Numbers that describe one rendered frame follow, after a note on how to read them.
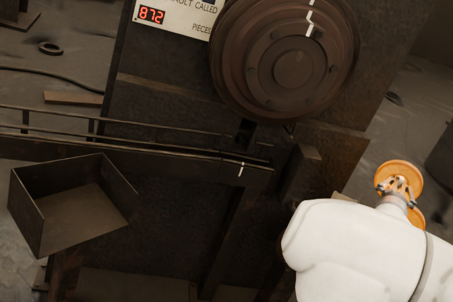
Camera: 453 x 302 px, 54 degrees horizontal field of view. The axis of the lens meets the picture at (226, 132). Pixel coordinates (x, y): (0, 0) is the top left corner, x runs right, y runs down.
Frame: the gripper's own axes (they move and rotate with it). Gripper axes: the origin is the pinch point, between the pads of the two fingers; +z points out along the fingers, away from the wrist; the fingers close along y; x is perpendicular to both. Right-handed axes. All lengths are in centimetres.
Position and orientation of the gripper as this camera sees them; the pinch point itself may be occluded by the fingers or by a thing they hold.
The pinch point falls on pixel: (400, 178)
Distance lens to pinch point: 160.2
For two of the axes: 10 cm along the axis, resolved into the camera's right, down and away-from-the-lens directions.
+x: 2.9, -8.2, -4.9
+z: 4.6, -3.4, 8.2
